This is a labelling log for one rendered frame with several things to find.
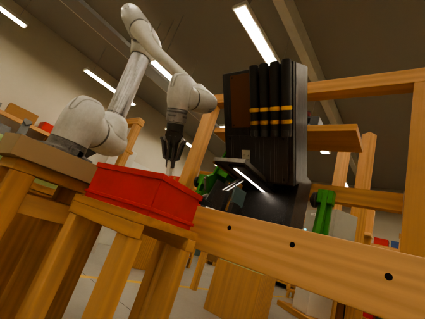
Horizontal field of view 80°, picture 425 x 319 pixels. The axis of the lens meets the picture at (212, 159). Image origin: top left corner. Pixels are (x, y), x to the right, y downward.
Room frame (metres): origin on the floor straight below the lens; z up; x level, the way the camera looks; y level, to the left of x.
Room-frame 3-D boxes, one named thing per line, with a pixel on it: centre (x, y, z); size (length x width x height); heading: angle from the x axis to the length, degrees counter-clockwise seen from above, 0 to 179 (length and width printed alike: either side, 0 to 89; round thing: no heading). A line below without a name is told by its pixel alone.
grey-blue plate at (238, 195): (1.10, -0.16, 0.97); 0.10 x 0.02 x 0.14; 139
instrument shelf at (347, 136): (1.48, -0.37, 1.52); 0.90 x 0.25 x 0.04; 49
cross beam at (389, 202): (1.56, -0.44, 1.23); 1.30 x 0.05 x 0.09; 49
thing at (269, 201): (1.32, -0.37, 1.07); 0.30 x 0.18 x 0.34; 49
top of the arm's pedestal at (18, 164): (1.10, 0.61, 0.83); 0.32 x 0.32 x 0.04; 45
